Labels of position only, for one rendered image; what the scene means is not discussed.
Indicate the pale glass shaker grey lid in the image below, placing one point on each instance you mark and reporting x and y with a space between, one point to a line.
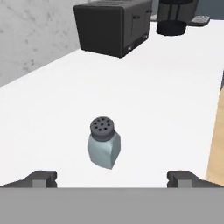
103 145

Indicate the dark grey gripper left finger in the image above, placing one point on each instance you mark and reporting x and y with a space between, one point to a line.
42 177

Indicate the black coffee machine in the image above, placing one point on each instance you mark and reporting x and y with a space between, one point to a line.
174 16

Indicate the grey sink drain rack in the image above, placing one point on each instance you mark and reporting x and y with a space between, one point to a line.
199 20

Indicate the black toaster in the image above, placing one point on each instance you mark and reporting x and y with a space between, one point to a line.
112 27

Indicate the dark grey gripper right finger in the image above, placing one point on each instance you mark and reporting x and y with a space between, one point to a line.
180 177

